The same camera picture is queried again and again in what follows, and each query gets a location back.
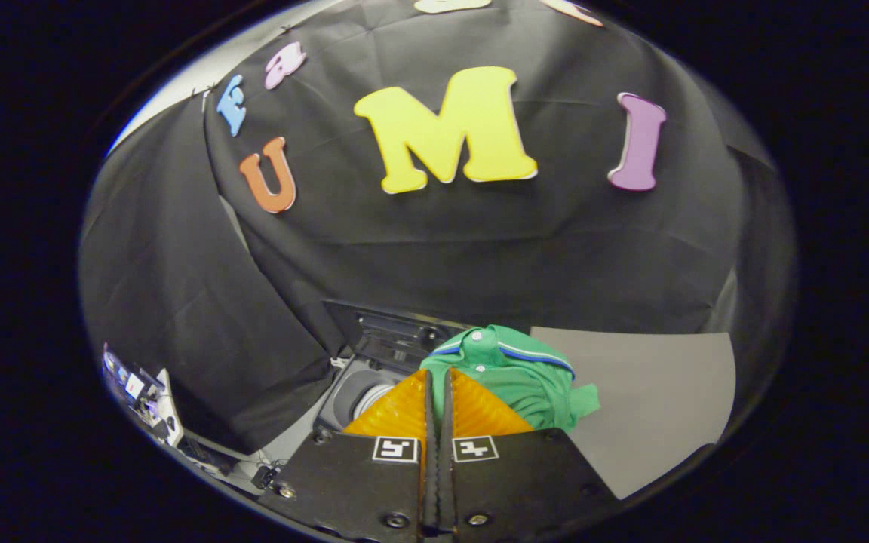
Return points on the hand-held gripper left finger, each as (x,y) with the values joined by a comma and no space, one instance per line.
(359,483)

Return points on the small beige cabinet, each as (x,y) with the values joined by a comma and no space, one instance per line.
(653,400)

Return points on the green polo shirt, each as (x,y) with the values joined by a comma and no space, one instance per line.
(532,385)

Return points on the black power adapter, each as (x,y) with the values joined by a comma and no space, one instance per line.
(262,476)

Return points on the black backdrop cloth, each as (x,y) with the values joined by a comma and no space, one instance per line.
(480,249)

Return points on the cluttered white equipment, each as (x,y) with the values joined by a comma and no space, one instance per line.
(149,392)

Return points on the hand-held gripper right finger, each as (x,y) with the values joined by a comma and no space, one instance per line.
(517,475)

